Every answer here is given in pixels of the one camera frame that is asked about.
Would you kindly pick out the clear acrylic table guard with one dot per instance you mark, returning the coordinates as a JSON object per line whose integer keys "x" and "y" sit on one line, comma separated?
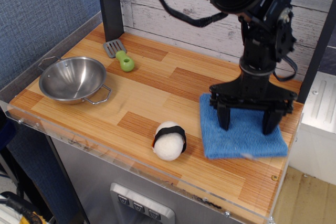
{"x": 110, "y": 144}

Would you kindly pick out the dark right frame post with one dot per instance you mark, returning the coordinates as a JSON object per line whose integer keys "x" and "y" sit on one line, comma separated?
{"x": 323, "y": 59}

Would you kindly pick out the blue towel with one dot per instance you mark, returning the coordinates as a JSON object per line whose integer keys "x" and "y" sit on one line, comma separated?
{"x": 243, "y": 139}

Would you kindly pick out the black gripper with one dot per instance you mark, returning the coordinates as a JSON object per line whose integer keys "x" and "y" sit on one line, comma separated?
{"x": 252, "y": 90}

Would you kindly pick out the white ribbed cabinet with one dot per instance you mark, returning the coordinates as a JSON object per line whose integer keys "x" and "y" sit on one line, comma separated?
{"x": 313, "y": 151}

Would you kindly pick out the white plush sushi toy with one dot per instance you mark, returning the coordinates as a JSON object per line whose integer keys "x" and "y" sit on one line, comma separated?
{"x": 169, "y": 141}

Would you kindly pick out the steel bowl with handles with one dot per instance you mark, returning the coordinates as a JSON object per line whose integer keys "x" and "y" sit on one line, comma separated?
{"x": 74, "y": 80}

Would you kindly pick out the dark left frame post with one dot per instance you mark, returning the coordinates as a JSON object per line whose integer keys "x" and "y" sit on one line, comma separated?
{"x": 112, "y": 19}

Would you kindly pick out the silver button control panel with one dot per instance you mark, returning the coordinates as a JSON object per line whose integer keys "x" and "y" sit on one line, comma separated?
{"x": 132, "y": 207}

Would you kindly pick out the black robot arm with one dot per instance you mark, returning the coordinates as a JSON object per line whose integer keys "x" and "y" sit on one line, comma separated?
{"x": 267, "y": 38}

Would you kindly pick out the dark frame post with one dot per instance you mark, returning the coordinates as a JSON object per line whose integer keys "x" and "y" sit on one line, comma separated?
{"x": 112, "y": 19}
{"x": 323, "y": 59}

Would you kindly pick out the green handled toy spatula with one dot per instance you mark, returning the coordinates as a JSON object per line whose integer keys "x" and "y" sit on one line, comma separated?
{"x": 116, "y": 49}

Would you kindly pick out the yellow black object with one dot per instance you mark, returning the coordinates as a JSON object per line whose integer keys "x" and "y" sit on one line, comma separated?
{"x": 15, "y": 212}

